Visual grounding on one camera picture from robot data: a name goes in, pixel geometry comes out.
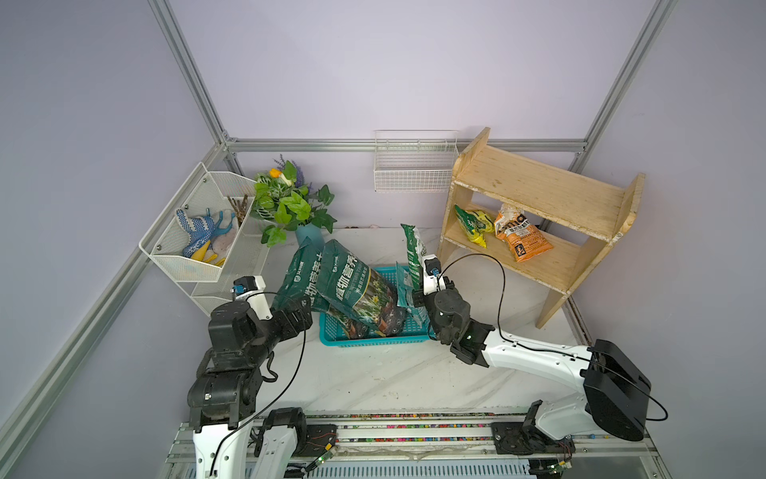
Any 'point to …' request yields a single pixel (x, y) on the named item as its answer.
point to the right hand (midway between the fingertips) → (423, 270)
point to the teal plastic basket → (333, 335)
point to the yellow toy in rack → (200, 251)
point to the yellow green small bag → (475, 225)
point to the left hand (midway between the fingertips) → (293, 303)
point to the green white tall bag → (416, 252)
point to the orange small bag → (513, 227)
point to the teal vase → (313, 232)
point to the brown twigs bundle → (239, 208)
